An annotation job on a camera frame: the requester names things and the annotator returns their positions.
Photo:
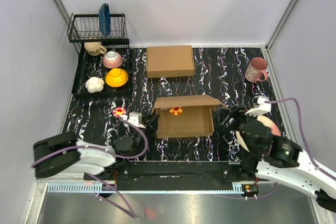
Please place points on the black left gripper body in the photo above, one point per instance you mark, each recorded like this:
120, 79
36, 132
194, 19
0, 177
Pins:
139, 141

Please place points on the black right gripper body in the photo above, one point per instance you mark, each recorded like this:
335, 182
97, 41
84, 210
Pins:
239, 124

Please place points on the orange sunflower plush toy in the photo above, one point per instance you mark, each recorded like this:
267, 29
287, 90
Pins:
176, 110

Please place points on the brown cardboard box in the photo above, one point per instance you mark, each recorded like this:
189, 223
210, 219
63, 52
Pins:
196, 120
169, 61

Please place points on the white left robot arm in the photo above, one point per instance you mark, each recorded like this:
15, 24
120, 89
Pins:
65, 155

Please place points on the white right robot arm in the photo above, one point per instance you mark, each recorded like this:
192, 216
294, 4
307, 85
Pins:
275, 158

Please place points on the closed brown cardboard box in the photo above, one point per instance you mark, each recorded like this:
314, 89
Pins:
169, 61

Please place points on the cream pink floral plate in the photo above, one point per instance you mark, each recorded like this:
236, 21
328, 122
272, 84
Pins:
266, 122

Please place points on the pink sunflower plush toy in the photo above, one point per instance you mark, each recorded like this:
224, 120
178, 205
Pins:
118, 112

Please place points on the pink patterned mug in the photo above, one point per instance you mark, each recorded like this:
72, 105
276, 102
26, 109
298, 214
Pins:
256, 71

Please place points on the orange yellow ribbed bowl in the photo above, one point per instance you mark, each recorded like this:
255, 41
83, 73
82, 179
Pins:
116, 77

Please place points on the white flower-shaped cup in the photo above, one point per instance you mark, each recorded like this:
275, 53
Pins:
94, 84

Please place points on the pink patterned bowl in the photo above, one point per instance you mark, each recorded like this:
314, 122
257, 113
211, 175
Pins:
112, 59

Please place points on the cream ceramic mug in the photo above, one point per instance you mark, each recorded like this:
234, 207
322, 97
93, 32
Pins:
95, 48

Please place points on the blue plate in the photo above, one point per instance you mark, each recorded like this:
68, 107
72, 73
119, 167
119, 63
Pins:
104, 19

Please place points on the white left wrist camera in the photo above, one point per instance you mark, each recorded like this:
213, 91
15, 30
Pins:
134, 118

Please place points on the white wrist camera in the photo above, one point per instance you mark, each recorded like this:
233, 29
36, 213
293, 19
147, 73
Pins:
261, 106
134, 118

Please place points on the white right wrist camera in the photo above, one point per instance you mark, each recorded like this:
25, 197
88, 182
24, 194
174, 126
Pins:
261, 106

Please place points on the black wire dish rack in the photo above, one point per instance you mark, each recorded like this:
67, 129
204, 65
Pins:
85, 28

